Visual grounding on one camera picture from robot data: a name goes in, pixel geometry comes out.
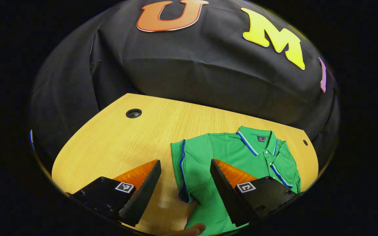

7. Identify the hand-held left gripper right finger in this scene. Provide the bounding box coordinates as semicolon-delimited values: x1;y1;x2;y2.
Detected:
210;159;299;227

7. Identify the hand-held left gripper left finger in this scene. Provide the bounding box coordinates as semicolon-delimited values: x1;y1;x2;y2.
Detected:
66;159;162;227

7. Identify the green T-shirt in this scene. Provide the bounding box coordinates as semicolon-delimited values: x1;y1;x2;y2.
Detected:
170;126;302;236

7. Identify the black backdrop cloth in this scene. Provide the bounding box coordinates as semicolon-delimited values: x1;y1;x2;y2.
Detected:
28;0;340;174

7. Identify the open black cable grommet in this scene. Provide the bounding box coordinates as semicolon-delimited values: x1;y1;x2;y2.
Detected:
125;108;143;119

